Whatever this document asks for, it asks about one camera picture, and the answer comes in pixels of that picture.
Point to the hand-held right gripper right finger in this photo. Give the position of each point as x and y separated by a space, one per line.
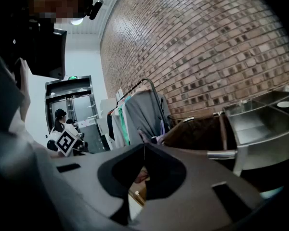
195 201

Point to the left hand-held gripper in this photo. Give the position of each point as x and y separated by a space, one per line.
66 143

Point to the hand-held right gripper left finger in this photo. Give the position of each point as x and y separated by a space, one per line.
86 189

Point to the brown wooden shoe rack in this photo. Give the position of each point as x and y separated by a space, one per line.
137 192

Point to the person's left forearm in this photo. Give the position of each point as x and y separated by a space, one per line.
56 155

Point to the steel double door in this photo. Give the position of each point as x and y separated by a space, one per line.
82 109

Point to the dark grey garment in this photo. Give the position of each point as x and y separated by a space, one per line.
110 124

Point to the pale garment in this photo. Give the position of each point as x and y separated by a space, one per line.
118 131

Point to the green garment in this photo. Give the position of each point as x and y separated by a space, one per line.
124 124

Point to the green exit sign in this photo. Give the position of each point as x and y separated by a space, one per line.
72 77

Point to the black chest-mounted monitor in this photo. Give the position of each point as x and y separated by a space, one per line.
48 54

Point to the metal clothes rack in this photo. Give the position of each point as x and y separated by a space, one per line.
149 80

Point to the round ceiling lamp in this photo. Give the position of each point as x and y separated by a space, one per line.
76 21

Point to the white bowl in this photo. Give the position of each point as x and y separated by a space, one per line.
284 104

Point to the person's head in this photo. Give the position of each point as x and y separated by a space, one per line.
57 1

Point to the black head-mounted camera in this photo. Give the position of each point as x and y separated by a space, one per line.
96 8

